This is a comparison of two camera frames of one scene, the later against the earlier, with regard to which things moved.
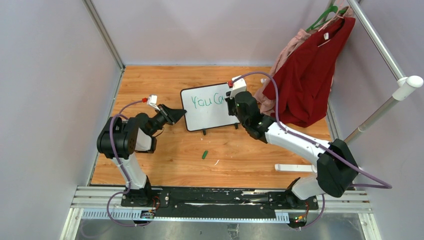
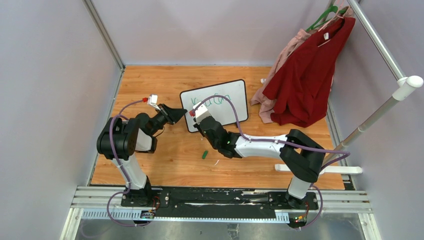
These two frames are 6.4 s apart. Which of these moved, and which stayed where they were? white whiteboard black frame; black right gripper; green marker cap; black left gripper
Moved: black right gripper
Stayed: green marker cap; black left gripper; white whiteboard black frame
